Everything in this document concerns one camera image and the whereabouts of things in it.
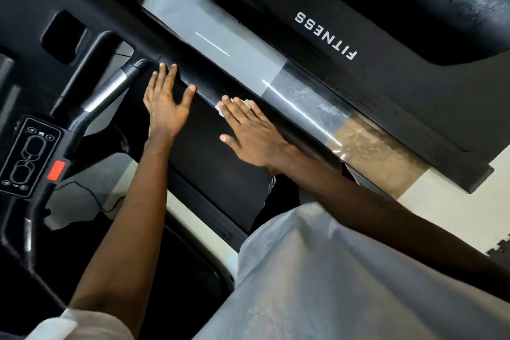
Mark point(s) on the person's left forearm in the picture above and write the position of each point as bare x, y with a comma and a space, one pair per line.
119, 240

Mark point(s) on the black striped trousers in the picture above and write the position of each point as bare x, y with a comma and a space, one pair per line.
271, 200

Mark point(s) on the black treadmill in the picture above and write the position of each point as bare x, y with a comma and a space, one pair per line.
119, 112
382, 33

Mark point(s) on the person's right forearm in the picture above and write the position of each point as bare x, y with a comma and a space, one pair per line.
398, 216

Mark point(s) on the black interlocking foam mat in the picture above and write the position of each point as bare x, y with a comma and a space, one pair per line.
500, 256

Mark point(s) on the small white wipe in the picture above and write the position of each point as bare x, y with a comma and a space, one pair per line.
218, 106

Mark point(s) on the person's right hand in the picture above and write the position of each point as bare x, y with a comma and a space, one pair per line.
251, 135

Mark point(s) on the person's left hand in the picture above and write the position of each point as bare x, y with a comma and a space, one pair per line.
167, 106

